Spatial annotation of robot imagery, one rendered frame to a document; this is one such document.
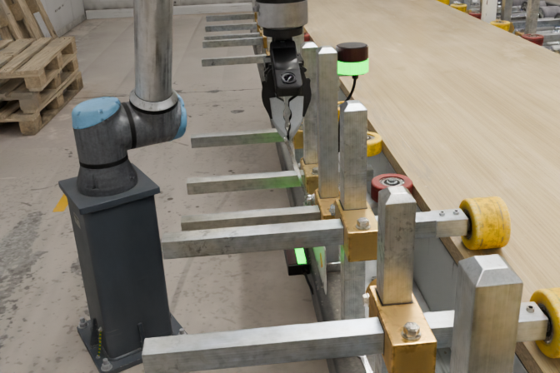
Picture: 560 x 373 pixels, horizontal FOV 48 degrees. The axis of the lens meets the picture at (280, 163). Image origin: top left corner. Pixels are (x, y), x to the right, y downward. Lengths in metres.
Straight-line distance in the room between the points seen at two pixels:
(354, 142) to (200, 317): 1.58
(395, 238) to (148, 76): 1.30
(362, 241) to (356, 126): 0.17
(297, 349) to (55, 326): 1.86
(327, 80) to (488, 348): 0.75
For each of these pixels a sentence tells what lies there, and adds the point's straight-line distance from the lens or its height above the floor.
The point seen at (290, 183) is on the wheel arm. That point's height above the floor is 0.81.
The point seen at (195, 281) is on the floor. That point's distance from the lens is 2.62.
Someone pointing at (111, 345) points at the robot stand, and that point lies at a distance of 2.23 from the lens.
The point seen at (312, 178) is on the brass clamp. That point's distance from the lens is 1.42.
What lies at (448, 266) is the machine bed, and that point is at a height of 0.78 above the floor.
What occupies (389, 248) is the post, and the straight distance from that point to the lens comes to 0.73.
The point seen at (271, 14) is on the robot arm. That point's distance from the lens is 1.09.
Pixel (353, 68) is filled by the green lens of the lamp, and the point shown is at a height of 1.13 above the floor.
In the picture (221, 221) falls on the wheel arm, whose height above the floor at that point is 0.86.
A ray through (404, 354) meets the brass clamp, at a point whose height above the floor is 0.96.
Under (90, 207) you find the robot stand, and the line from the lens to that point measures 1.96.
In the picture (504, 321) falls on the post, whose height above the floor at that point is 1.13.
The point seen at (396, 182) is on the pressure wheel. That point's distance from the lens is 1.23.
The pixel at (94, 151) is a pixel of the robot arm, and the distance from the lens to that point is 1.97.
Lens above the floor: 1.42
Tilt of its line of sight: 23 degrees down
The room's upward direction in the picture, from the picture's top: 3 degrees counter-clockwise
